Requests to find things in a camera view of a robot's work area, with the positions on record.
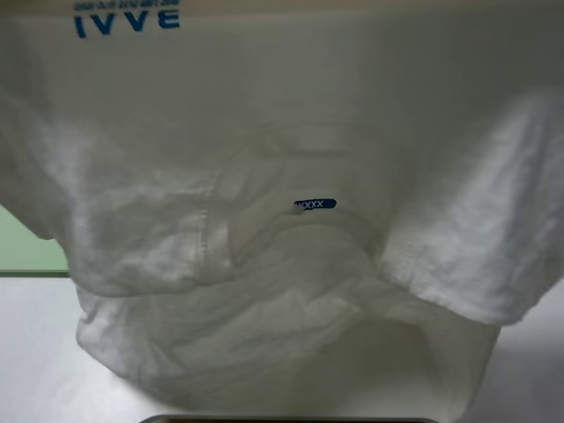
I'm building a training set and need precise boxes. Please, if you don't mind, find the white short sleeve t-shirt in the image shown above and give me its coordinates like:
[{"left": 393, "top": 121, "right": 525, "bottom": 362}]
[{"left": 1, "top": 1, "right": 563, "bottom": 422}]

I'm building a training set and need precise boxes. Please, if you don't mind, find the light green plastic tray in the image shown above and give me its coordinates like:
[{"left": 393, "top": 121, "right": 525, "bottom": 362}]
[{"left": 1, "top": 208, "right": 69, "bottom": 278}]

